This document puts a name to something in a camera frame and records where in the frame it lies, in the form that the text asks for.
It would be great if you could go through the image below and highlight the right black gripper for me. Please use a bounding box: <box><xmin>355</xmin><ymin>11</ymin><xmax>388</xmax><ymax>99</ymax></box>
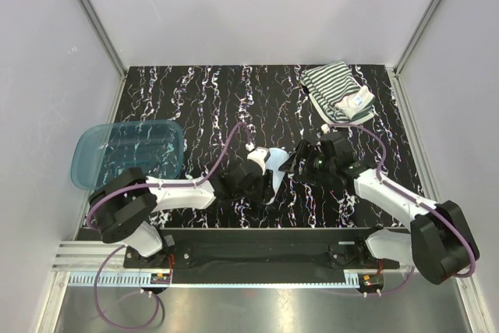
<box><xmin>278</xmin><ymin>140</ymin><xmax>336</xmax><ymax>188</ymax></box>

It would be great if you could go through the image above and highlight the light blue towel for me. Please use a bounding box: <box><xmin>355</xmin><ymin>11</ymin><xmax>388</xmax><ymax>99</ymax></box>
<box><xmin>265</xmin><ymin>147</ymin><xmax>289</xmax><ymax>205</ymax></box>

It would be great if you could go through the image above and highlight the green white striped towel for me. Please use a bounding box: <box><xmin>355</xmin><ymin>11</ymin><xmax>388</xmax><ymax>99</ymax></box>
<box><xmin>299</xmin><ymin>61</ymin><xmax>375</xmax><ymax>125</ymax></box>

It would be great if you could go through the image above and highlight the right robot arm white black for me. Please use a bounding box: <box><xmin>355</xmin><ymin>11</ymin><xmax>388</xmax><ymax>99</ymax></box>
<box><xmin>280</xmin><ymin>132</ymin><xmax>480</xmax><ymax>285</ymax></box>

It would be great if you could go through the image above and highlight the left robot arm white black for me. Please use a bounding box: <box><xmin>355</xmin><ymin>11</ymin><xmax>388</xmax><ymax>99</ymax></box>
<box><xmin>87</xmin><ymin>147</ymin><xmax>283</xmax><ymax>267</ymax></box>

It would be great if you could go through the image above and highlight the blue transparent plastic container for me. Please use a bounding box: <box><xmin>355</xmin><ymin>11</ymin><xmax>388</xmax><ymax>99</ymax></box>
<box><xmin>70</xmin><ymin>119</ymin><xmax>184</xmax><ymax>190</ymax></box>

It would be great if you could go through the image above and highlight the left electronics board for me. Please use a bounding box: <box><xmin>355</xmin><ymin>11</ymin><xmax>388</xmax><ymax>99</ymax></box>
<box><xmin>150</xmin><ymin>273</ymin><xmax>172</xmax><ymax>285</ymax></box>

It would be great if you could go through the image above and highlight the electronics board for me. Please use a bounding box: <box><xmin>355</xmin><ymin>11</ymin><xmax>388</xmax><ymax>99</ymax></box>
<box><xmin>361</xmin><ymin>274</ymin><xmax>384</xmax><ymax>289</ymax></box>
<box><xmin>150</xmin><ymin>273</ymin><xmax>172</xmax><ymax>285</ymax></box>

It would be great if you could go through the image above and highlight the right electronics board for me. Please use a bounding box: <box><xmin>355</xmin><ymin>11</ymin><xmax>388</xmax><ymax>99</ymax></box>
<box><xmin>361</xmin><ymin>274</ymin><xmax>384</xmax><ymax>289</ymax></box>

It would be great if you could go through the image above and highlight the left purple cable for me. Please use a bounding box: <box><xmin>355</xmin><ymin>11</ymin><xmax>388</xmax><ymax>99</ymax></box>
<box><xmin>85</xmin><ymin>122</ymin><xmax>254</xmax><ymax>328</ymax></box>

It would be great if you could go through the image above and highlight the aluminium frame rail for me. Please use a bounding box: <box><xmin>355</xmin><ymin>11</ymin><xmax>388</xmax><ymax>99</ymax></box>
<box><xmin>53</xmin><ymin>242</ymin><xmax>410</xmax><ymax>289</ymax></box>

